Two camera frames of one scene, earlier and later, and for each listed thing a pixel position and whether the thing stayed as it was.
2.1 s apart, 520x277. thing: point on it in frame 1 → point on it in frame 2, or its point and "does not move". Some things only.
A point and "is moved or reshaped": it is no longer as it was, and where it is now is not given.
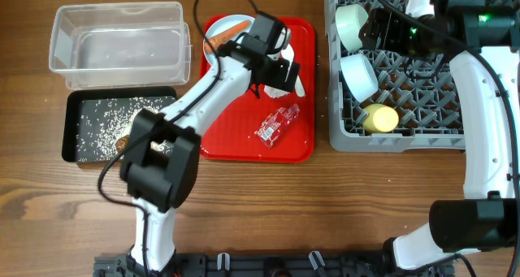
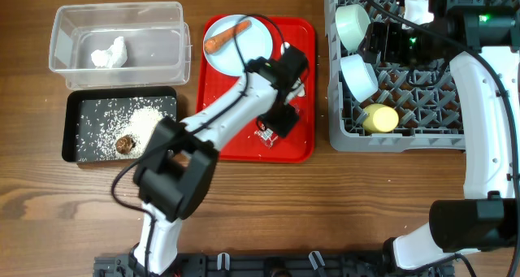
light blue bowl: (359, 75) does not move
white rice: (101, 123) does not move
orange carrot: (227, 35) does not move
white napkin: (275, 93) is moved or reshaped
